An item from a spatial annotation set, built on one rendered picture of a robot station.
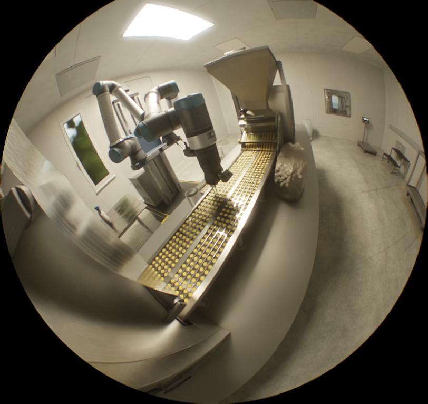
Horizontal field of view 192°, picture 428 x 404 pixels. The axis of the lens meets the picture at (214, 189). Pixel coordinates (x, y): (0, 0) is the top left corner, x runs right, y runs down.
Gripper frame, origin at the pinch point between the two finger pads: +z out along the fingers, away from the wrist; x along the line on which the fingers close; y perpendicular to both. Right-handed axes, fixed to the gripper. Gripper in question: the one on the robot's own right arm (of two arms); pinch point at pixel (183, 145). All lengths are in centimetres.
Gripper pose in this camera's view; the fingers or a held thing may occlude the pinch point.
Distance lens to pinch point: 89.0
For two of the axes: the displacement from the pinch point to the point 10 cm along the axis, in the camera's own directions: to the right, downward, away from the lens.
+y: -7.1, 2.8, 6.5
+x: -2.7, 7.4, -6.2
